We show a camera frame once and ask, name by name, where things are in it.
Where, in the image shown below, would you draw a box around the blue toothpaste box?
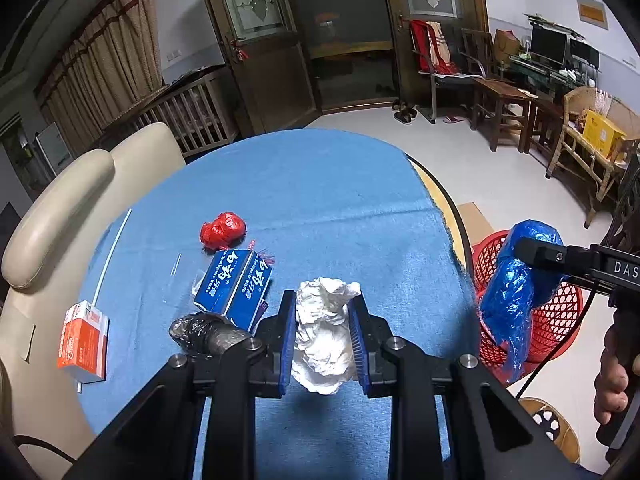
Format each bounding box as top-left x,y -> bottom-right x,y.
192,249 -> 273,333

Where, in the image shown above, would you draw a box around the dark metal chair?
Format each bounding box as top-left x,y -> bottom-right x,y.
410,20 -> 486,121

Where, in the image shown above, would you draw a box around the red plastic basket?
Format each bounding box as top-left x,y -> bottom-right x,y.
471,230 -> 584,386

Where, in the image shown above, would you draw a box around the blue plastic bag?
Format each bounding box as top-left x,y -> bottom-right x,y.
477,219 -> 566,386

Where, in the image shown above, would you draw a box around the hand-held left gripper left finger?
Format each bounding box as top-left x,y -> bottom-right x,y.
65,290 -> 298,480

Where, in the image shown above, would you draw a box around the clear wrapper with red strip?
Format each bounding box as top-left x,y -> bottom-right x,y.
248,240 -> 277,267

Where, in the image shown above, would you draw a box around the brown cardboard box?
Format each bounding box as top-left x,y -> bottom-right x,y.
494,29 -> 521,61

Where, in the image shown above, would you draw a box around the cluttered glass desk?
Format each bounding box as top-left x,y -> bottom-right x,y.
510,55 -> 601,98

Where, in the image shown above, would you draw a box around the large black monitor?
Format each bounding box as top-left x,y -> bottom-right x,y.
530,24 -> 568,66

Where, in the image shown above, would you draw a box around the wicker armchair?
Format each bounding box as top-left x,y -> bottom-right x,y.
545,86 -> 640,228

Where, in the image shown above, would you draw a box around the white standing appliance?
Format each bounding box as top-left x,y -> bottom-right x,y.
35,122 -> 73,178

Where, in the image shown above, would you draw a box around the thin black cable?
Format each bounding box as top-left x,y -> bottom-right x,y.
12,435 -> 76,463

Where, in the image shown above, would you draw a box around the yellow cardboard box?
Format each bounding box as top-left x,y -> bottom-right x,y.
582,109 -> 627,153

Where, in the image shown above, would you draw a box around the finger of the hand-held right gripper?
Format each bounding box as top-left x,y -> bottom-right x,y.
515,237 -> 600,280

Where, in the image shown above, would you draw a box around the small black monitor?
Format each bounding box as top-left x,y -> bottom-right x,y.
570,40 -> 600,68

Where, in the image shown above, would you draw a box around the red and striped clothes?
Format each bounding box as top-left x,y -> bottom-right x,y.
410,20 -> 468,78

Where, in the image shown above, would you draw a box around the blue tablecloth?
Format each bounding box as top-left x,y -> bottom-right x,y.
80,129 -> 481,480

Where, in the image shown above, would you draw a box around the large wooden stool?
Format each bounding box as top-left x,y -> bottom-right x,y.
472,77 -> 538,153

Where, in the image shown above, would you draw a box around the dark carved wooden furniture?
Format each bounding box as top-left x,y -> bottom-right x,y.
607,155 -> 640,251

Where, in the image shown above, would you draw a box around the beige striped curtain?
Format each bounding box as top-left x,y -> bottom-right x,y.
35,0 -> 166,141

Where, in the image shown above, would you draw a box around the wooden crib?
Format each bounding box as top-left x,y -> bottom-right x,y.
102,67 -> 240,158

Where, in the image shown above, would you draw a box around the round wooden table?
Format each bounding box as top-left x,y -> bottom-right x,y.
406,154 -> 478,293

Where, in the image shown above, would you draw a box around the person's right hand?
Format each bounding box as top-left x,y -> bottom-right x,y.
594,324 -> 640,426

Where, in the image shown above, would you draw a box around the small wooden stool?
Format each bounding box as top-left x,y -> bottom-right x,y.
525,97 -> 563,156

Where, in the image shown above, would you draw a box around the orange and white box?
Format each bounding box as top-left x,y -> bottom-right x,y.
57,301 -> 110,386

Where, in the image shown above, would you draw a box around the crumpled red plastic bag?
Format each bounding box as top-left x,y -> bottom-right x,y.
200,211 -> 247,252

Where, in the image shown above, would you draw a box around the flat cardboard sheet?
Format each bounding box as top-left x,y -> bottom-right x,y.
456,202 -> 501,248

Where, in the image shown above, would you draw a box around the white tissue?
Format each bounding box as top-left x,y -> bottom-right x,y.
291,276 -> 362,395

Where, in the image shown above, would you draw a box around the dark wooden armchair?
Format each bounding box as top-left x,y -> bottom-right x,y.
460,29 -> 506,81

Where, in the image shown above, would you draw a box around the cream leather chair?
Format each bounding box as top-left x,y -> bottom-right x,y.
0,122 -> 187,480

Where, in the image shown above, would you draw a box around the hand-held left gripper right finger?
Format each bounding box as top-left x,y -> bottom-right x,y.
348,296 -> 601,480

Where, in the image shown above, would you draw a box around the pair of brown slippers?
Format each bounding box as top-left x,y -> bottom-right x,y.
392,100 -> 418,125

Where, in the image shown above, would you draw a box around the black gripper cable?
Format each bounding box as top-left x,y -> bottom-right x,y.
515,287 -> 601,398

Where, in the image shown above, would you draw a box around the thin white stick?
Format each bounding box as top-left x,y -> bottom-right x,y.
92,208 -> 132,306

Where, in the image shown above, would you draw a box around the orange wall plaque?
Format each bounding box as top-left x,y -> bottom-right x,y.
577,0 -> 610,31

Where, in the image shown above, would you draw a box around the black plastic bag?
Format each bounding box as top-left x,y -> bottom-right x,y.
169,312 -> 251,358

